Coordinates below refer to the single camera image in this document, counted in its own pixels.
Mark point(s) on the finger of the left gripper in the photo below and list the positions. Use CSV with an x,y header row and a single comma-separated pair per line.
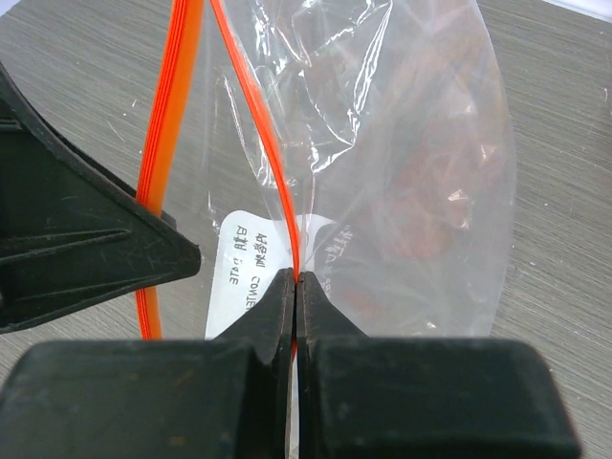
x,y
72,233

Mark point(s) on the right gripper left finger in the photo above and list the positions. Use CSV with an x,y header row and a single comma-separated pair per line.
x,y
268,325

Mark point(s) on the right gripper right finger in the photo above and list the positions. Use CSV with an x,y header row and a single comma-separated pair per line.
x,y
317,317

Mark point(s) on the clear orange zip top bag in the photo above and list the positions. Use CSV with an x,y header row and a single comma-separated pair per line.
x,y
366,142

